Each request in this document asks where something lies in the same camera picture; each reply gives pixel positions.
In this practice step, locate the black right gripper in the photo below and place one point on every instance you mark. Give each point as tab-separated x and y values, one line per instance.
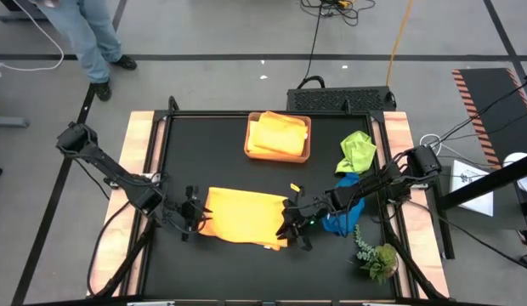
306	212

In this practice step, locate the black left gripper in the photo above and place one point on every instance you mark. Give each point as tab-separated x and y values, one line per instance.
189	210

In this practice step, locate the orange microfiber towel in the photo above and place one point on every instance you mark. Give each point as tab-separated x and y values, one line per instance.
280	134
242	217

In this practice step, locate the yellow microfiber towel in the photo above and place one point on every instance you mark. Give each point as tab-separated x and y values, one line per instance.
251	140

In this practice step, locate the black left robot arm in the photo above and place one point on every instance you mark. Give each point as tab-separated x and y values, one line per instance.
102	159

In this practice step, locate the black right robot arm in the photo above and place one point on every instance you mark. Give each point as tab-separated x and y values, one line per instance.
423	161

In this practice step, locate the blue microfiber towel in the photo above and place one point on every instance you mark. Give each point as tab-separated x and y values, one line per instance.
340	223

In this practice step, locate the green microfiber towel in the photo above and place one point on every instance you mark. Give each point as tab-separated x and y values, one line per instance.
357	151

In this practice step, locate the orange plastic bin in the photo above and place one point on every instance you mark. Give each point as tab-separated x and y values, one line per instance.
276	159

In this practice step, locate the black support leg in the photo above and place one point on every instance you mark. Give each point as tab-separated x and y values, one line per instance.
410	263
127	263

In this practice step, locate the artificial green plant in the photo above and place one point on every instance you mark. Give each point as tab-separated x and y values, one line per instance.
380	263

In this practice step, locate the light wooden side board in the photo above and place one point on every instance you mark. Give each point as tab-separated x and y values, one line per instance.
425	246
138	127

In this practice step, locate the black computer case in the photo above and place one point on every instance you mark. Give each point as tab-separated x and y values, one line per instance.
340	100

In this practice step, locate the white paper sheet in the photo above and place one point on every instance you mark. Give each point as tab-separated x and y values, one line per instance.
476	206

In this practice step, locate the person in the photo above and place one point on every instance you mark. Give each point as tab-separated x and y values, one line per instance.
89	38

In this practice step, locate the grey floor bar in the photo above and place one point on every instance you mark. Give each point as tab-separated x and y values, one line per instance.
8	122

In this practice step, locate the black metal beam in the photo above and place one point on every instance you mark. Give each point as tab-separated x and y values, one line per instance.
501	178

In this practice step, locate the white round object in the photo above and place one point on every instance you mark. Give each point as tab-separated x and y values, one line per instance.
514	158

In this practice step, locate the black orange striped mat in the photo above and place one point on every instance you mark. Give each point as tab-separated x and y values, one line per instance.
489	93

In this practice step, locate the grey desk foot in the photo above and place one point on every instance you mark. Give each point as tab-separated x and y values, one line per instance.
21	18

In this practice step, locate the black stand post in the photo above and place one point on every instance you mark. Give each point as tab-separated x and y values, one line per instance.
446	238

